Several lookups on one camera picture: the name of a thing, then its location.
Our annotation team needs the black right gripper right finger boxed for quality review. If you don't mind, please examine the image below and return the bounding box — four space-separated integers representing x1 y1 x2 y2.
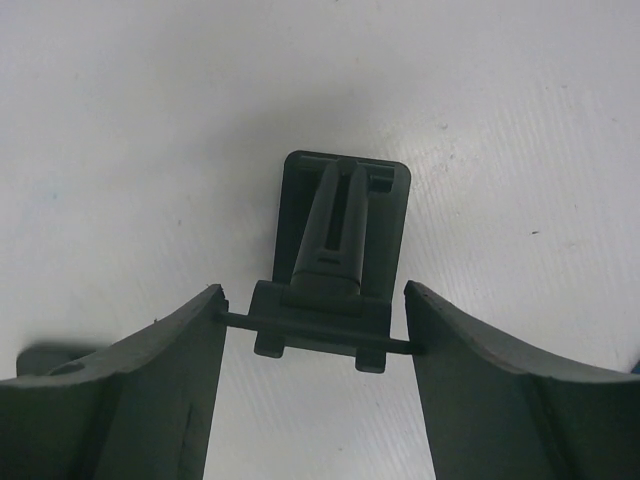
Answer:
404 281 639 479

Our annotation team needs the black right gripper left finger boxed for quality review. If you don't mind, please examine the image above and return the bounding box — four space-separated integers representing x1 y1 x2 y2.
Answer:
1 285 228 479

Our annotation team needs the black folding phone stand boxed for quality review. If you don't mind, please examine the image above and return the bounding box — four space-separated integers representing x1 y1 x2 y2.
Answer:
217 151 422 374

